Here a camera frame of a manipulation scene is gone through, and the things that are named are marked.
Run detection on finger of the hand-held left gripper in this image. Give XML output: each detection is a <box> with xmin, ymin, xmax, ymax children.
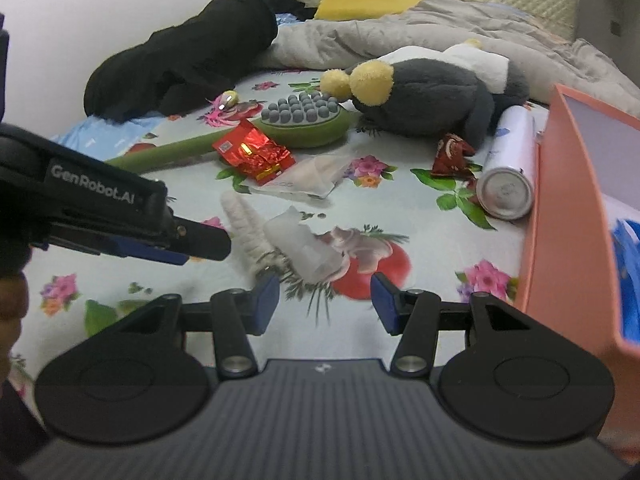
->
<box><xmin>167</xmin><ymin>213</ymin><xmax>233</xmax><ymax>263</ymax></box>
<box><xmin>100</xmin><ymin>234</ymin><xmax>190</xmax><ymax>267</ymax></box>

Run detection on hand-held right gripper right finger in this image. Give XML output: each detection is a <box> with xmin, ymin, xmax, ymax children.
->
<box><xmin>370</xmin><ymin>271</ymin><xmax>538</xmax><ymax>378</ymax></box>

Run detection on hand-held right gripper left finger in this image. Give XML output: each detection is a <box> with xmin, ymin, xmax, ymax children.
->
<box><xmin>107</xmin><ymin>272</ymin><xmax>282</xmax><ymax>380</ymax></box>

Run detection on white plastic wrap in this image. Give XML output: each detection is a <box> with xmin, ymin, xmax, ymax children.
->
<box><xmin>263</xmin><ymin>207</ymin><xmax>347</xmax><ymax>283</ymax></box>

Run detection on bright red foil packet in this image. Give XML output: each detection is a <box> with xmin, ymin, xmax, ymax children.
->
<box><xmin>211</xmin><ymin>119</ymin><xmax>297</xmax><ymax>184</ymax></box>

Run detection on clear plastic pouch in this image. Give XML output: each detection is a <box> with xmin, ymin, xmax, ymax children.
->
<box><xmin>247</xmin><ymin>151</ymin><xmax>354</xmax><ymax>203</ymax></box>

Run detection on pink feather ball toy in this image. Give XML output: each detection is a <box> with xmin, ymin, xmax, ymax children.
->
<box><xmin>203</xmin><ymin>89</ymin><xmax>265</xmax><ymax>127</ymax></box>

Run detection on dark red snack packet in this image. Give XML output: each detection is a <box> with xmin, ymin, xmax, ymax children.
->
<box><xmin>429</xmin><ymin>131</ymin><xmax>479</xmax><ymax>181</ymax></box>

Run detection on blue plastic bag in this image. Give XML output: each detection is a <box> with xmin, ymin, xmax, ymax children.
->
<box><xmin>610</xmin><ymin>216</ymin><xmax>640</xmax><ymax>344</ymax></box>

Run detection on person's left hand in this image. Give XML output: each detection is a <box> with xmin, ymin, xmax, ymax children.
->
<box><xmin>0</xmin><ymin>273</ymin><xmax>31</xmax><ymax>387</ymax></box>

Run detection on fruit printed plastic sheet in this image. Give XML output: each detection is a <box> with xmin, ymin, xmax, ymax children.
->
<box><xmin>7</xmin><ymin>72</ymin><xmax>553</xmax><ymax>396</ymax></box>

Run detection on green massage brush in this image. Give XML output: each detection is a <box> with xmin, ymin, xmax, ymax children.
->
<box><xmin>104</xmin><ymin>92</ymin><xmax>358</xmax><ymax>174</ymax></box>

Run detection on black clothing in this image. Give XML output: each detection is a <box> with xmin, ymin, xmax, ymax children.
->
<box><xmin>81</xmin><ymin>0</ymin><xmax>321</xmax><ymax>124</ymax></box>

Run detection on white spray can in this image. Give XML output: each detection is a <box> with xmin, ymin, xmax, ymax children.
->
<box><xmin>475</xmin><ymin>104</ymin><xmax>541</xmax><ymax>222</ymax></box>

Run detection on grey and white plush toy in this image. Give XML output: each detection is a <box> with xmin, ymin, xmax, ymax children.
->
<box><xmin>319</xmin><ymin>39</ymin><xmax>532</xmax><ymax>155</ymax></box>

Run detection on yellow pillow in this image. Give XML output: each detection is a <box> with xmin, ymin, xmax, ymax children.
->
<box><xmin>313</xmin><ymin>0</ymin><xmax>427</xmax><ymax>23</ymax></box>

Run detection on grey duvet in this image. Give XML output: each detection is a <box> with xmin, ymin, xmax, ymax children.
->
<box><xmin>254</xmin><ymin>0</ymin><xmax>640</xmax><ymax>128</ymax></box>

